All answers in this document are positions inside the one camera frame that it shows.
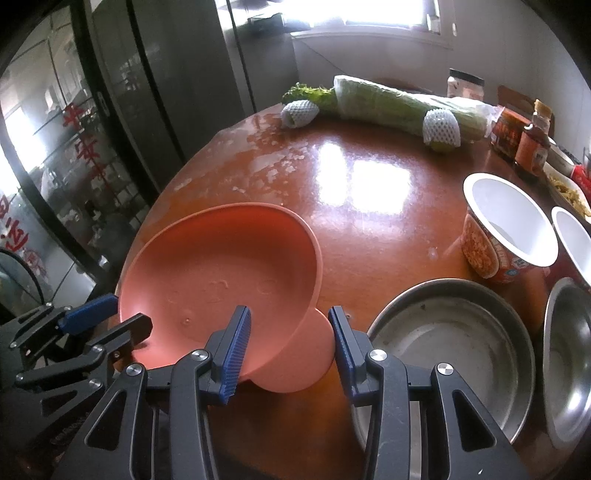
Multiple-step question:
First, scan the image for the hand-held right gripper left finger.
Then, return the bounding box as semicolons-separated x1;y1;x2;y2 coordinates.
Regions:
51;305;252;480

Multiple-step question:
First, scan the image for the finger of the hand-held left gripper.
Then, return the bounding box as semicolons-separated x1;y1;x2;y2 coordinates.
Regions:
9;293;120;349
14;313;154;393

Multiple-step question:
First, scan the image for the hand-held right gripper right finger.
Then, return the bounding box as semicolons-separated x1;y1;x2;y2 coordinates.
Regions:
328;305;532;480

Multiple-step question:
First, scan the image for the shallow steel plate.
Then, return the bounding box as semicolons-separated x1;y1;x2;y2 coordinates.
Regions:
351;278;536;457

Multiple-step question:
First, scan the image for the steel bowl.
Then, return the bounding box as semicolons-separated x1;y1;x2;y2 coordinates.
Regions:
542;277;591;450
547;143;576;175

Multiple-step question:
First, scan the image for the glass door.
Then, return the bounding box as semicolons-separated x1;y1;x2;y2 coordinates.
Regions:
0;0;153;324

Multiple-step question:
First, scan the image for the grey refrigerator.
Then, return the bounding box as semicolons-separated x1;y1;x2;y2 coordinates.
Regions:
90;0;257;208

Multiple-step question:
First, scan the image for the fruit in white foam net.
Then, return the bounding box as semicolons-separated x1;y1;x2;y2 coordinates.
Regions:
281;102;320;129
422;108;462;152

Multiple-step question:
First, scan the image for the wrapped napa cabbage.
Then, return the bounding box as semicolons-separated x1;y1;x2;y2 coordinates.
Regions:
333;75;497;144

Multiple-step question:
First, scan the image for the green lettuce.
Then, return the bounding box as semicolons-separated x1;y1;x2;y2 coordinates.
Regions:
283;82;340;114

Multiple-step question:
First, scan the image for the red sauce jar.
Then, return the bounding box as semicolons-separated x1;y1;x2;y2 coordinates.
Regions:
490;106;532;160

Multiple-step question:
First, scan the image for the brown sauce bottle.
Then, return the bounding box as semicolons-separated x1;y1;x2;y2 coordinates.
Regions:
515;99;555;181

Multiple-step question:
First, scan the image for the plate of food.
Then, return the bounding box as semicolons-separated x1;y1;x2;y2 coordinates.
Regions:
542;171;591;220

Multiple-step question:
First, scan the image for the plastic jar with black lid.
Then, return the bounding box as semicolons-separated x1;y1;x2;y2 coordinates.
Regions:
447;68;485;101

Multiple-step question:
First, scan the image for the wooden chair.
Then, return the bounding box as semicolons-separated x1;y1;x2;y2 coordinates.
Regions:
498;85;557;139

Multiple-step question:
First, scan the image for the window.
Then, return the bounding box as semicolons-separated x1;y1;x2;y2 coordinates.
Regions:
249;0;455;47

